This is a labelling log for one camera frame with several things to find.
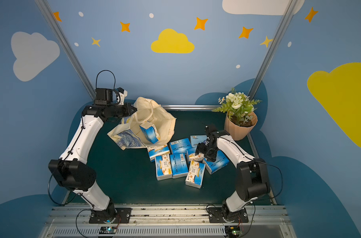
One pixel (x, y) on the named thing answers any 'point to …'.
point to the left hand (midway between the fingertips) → (138, 107)
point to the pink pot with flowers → (241, 116)
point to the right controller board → (232, 231)
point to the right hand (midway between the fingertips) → (202, 154)
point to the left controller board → (108, 230)
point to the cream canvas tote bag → (130, 135)
